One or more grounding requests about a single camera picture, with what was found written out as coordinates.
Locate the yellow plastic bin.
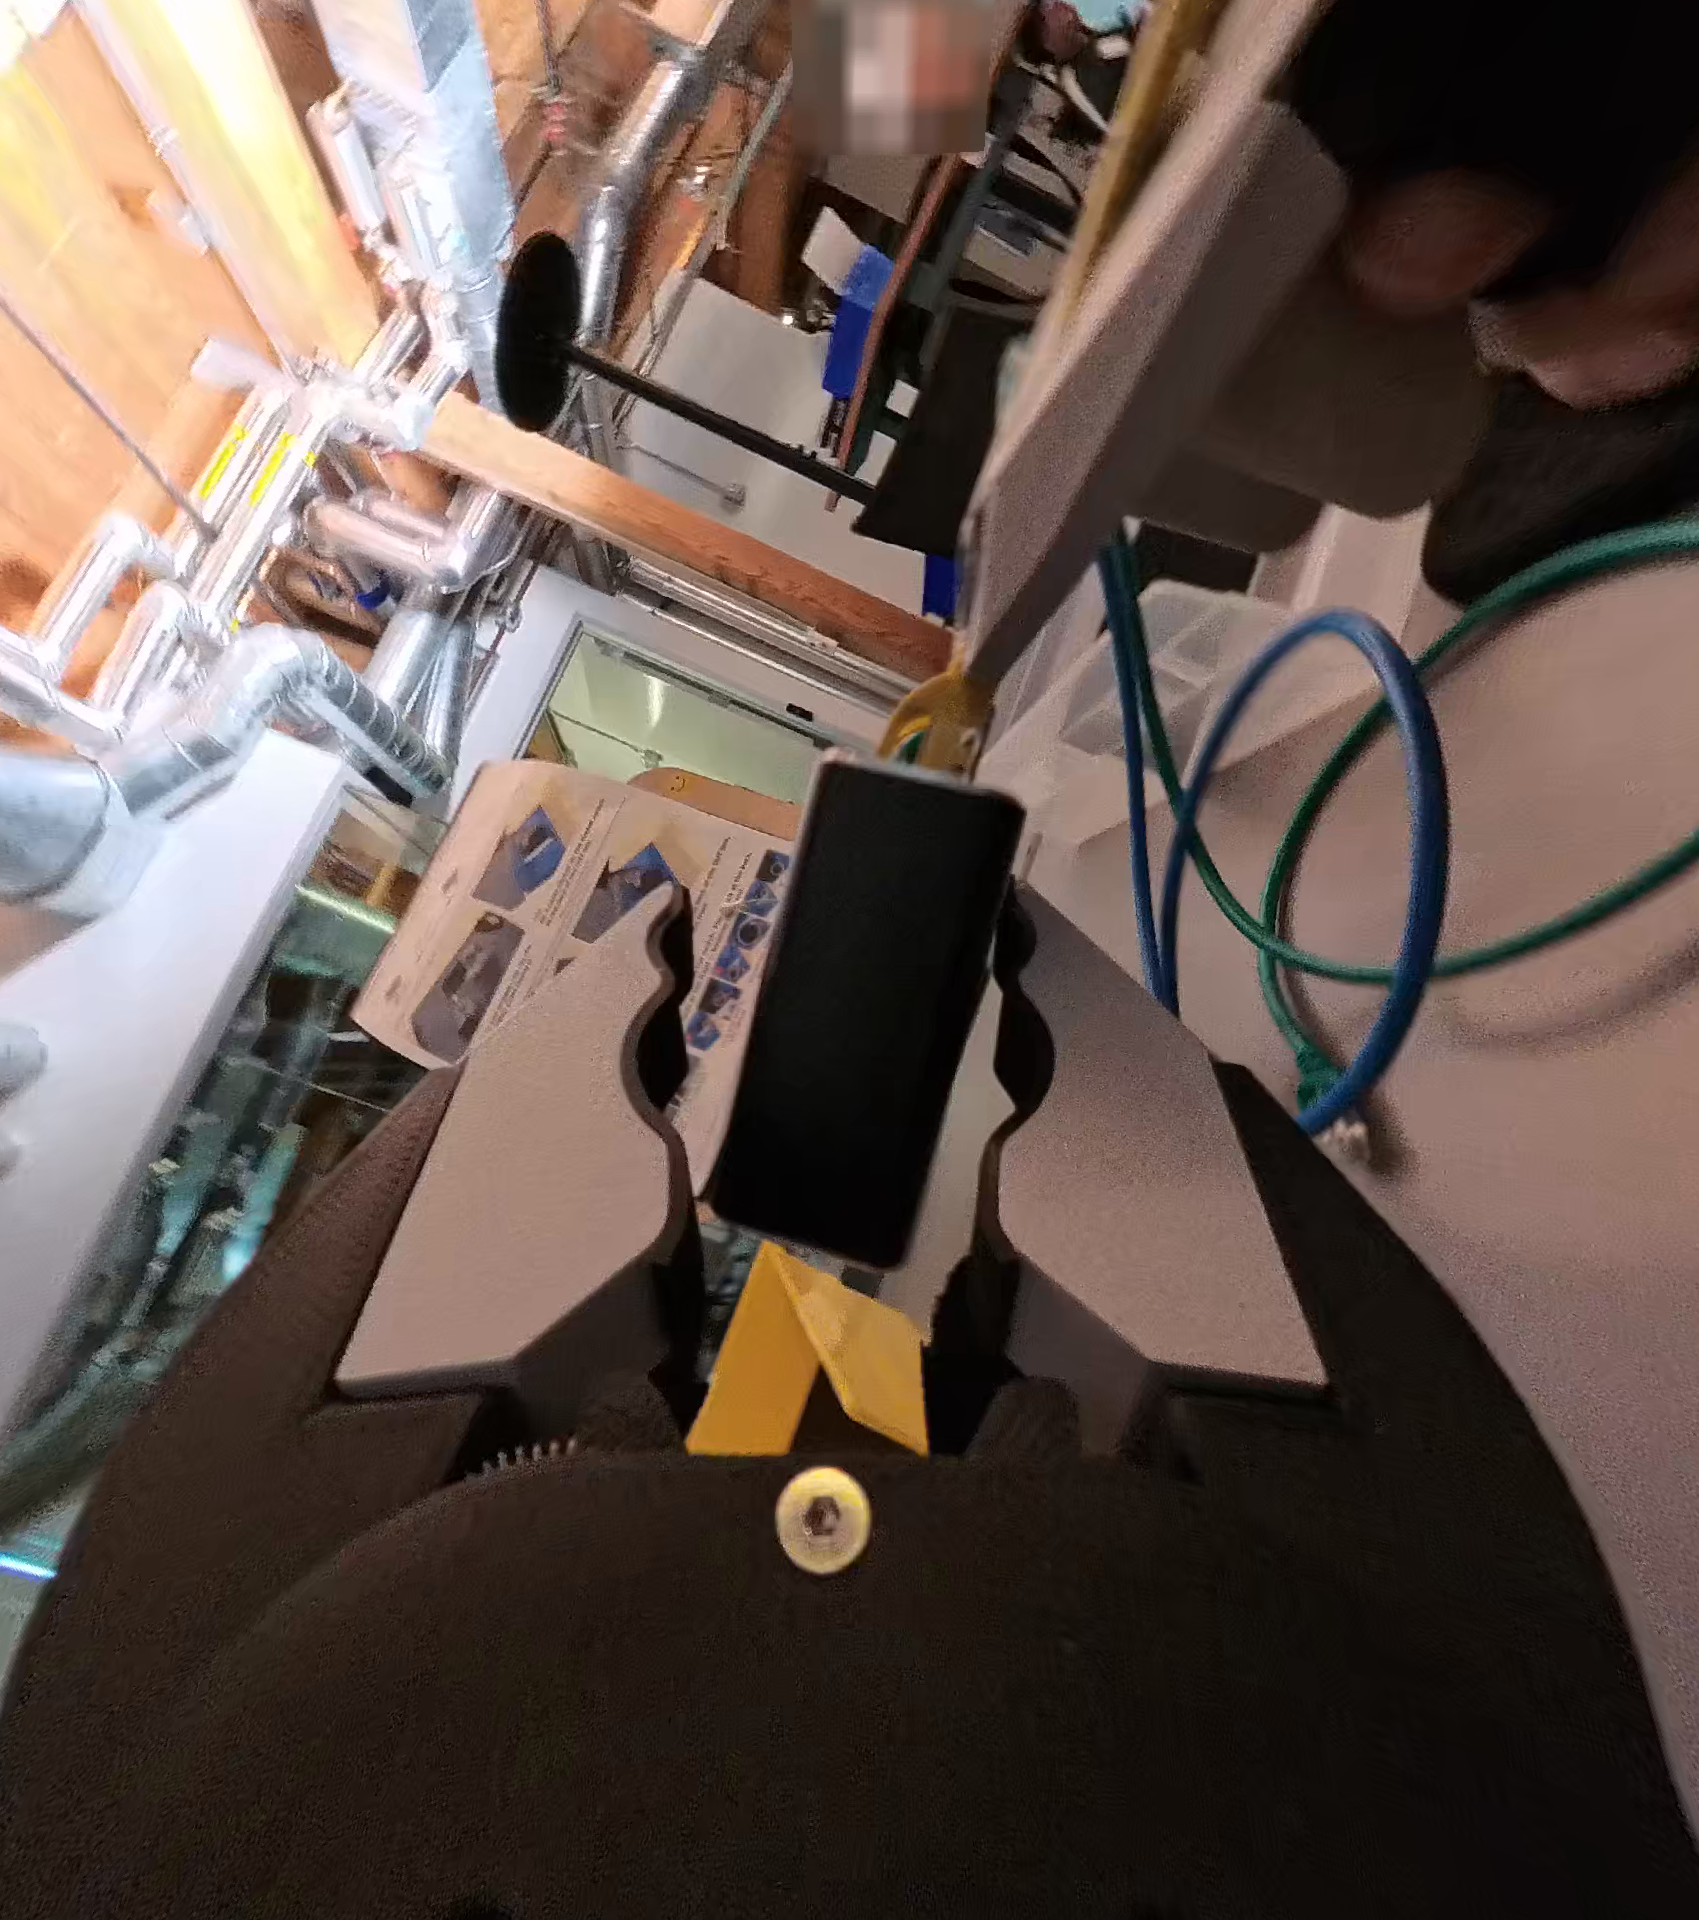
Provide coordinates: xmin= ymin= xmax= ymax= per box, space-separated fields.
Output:
xmin=683 ymin=1243 xmax=933 ymax=1460

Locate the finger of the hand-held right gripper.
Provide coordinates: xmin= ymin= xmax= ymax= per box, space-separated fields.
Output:
xmin=959 ymin=60 xmax=1359 ymax=689

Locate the clear plastic bin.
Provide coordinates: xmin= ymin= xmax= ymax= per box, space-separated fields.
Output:
xmin=1003 ymin=511 xmax=1407 ymax=978

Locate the blue ethernet cable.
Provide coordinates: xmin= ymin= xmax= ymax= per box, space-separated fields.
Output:
xmin=1096 ymin=523 xmax=1455 ymax=1159

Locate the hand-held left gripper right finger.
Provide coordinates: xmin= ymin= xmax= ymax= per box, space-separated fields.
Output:
xmin=971 ymin=884 xmax=1333 ymax=1445

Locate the green ethernet cable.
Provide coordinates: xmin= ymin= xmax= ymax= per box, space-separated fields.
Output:
xmin=1125 ymin=515 xmax=1699 ymax=1116

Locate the foil wrapped duct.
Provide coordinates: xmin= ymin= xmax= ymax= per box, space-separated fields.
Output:
xmin=315 ymin=0 xmax=517 ymax=301

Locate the black round disc stand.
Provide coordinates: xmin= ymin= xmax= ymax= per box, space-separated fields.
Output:
xmin=495 ymin=231 xmax=883 ymax=515

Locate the printed instruction sheet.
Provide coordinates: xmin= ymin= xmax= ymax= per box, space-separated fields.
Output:
xmin=352 ymin=758 xmax=809 ymax=1191

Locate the instruction sheet on stand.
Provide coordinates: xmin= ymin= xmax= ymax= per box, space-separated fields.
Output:
xmin=476 ymin=758 xmax=812 ymax=862

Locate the silver ventilation duct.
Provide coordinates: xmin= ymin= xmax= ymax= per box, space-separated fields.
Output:
xmin=0 ymin=618 xmax=456 ymax=919

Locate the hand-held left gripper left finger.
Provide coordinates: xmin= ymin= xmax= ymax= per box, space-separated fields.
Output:
xmin=334 ymin=884 xmax=712 ymax=1417

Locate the person's right hand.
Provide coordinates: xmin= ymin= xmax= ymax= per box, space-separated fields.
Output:
xmin=1329 ymin=87 xmax=1699 ymax=413

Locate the blue crate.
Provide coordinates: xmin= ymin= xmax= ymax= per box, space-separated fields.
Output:
xmin=817 ymin=246 xmax=901 ymax=401

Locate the black ethernet switch box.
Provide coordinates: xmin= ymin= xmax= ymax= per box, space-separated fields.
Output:
xmin=699 ymin=748 xmax=1026 ymax=1273

